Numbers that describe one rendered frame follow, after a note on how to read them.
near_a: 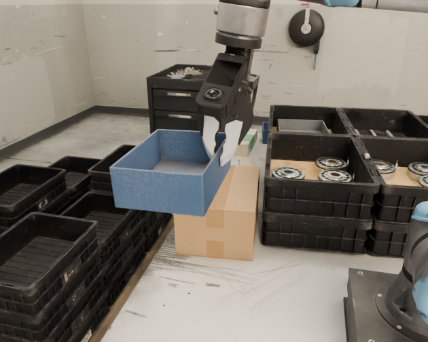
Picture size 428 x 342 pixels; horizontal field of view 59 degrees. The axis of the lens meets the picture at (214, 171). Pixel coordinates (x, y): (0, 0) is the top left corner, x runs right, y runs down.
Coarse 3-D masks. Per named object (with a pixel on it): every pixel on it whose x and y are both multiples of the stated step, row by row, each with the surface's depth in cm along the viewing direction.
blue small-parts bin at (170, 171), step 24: (144, 144) 70; (168, 144) 77; (192, 144) 75; (120, 168) 58; (144, 168) 71; (168, 168) 74; (192, 168) 74; (216, 168) 63; (120, 192) 60; (144, 192) 59; (168, 192) 58; (192, 192) 57; (216, 192) 65
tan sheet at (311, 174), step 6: (270, 162) 138; (276, 162) 138; (282, 162) 138; (288, 162) 138; (294, 162) 138; (300, 162) 138; (306, 162) 138; (312, 162) 138; (270, 168) 133; (300, 168) 133; (306, 168) 133; (312, 168) 133; (270, 174) 128; (306, 174) 128; (312, 174) 128; (318, 174) 128
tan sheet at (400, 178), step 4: (400, 168) 133; (404, 168) 133; (396, 172) 130; (400, 172) 130; (404, 172) 130; (396, 176) 127; (400, 176) 127; (404, 176) 127; (388, 180) 124; (392, 180) 124; (396, 180) 124; (400, 180) 124; (404, 180) 124; (408, 180) 124; (412, 180) 124; (388, 184) 121; (392, 184) 121; (396, 184) 121; (400, 184) 121; (404, 184) 121; (408, 184) 121; (412, 184) 121; (416, 184) 121
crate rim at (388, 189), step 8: (360, 136) 133; (360, 144) 126; (368, 160) 113; (376, 168) 108; (376, 176) 103; (384, 184) 99; (384, 192) 99; (392, 192) 98; (400, 192) 98; (408, 192) 97; (416, 192) 97; (424, 192) 97
